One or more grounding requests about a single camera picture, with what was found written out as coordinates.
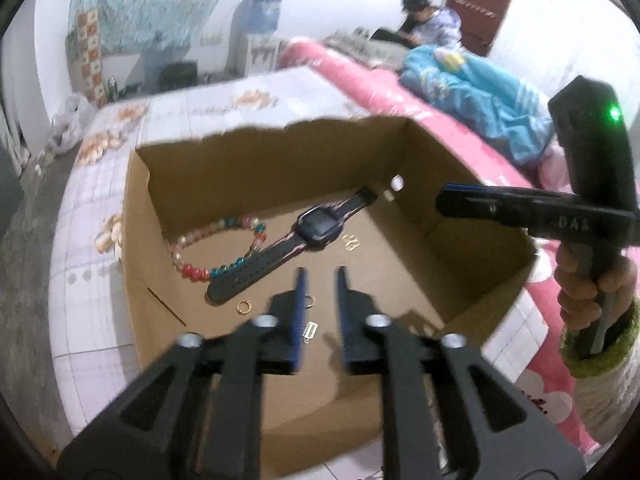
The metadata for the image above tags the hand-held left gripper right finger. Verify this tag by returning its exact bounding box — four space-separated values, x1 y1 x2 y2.
335 266 587 480

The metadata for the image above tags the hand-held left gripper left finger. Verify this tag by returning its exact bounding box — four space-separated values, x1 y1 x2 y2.
56 266 308 480

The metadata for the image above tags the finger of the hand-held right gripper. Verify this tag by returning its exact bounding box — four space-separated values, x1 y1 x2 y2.
435 185 540 232

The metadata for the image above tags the brown cardboard box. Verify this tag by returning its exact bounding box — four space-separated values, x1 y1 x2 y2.
121 116 538 453

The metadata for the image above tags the square smartwatch with strap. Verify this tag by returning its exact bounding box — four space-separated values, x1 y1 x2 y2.
206 186 379 306

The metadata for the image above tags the glass bead bracelet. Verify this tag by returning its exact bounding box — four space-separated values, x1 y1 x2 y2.
167 214 268 281

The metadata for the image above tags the person's right forearm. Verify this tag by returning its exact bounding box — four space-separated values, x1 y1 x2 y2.
559 300 640 456

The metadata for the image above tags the person's right hand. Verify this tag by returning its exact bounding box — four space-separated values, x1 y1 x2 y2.
554 246 639 332

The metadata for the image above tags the blue printed blanket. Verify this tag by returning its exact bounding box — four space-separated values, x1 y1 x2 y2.
400 45 563 166

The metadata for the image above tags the brown door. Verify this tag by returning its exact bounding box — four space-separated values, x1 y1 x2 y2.
445 0 517 58

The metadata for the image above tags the black box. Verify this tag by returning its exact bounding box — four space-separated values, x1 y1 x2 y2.
159 60 198 93

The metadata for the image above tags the water dispenser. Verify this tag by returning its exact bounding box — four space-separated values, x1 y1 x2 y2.
225 0 286 78

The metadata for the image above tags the white plastic bag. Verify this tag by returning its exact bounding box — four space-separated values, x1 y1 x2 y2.
47 94 98 153

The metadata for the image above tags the patterned tile panel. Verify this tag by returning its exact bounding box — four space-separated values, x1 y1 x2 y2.
67 7 106 108

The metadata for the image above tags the teal patterned curtain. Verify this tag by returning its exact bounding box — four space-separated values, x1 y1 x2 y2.
67 0 246 56

